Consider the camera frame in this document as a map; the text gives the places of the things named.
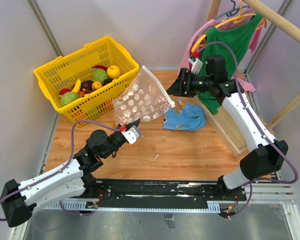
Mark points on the yellow clothes hanger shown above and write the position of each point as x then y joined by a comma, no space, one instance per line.
235,20

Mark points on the blue cartoon print cloth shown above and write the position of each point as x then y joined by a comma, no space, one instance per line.
190,118

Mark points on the yellow plastic shopping basket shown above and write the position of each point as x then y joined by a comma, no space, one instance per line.
64,71

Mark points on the green toy cabbage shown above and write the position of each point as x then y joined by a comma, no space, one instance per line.
68,98
99,75

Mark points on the pink shirt on hanger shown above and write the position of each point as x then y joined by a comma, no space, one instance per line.
184,62

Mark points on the red toy apple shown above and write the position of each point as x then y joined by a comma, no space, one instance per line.
63,91

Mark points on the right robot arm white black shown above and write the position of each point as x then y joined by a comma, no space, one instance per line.
266,153

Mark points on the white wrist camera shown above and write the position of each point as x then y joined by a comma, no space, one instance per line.
132,134
196,64

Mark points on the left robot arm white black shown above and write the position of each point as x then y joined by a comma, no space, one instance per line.
19,201

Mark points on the orange toy fruit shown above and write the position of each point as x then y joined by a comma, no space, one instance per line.
96,85

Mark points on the red toy chili pepper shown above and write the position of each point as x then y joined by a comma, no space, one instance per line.
105,68

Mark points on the yellow toy banana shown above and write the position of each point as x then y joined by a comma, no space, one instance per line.
77,87

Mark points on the dark purple toy fruit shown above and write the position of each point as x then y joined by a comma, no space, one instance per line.
86,86

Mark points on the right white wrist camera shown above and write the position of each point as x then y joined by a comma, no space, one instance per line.
196,64

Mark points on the wooden clothes rack frame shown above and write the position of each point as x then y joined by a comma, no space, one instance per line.
275,69

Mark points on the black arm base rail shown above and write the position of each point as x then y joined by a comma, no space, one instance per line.
150,194

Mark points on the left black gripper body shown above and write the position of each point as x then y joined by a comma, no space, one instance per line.
116,138

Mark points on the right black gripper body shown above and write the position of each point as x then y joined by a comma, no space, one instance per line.
194,83

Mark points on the clear dotted zip top bag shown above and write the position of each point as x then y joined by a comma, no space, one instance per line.
144,99

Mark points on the green shirt on hanger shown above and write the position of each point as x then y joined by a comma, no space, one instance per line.
239,37

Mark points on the yellow toy apple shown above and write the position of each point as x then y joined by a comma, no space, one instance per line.
113,72

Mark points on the dark toy grapes bunch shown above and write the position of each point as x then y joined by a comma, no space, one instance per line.
107,81

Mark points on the small orange toy tomato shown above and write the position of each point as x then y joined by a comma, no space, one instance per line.
81,94

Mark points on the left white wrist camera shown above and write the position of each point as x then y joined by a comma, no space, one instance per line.
132,134

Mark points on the grey clothes hanger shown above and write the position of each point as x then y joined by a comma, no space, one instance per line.
237,8

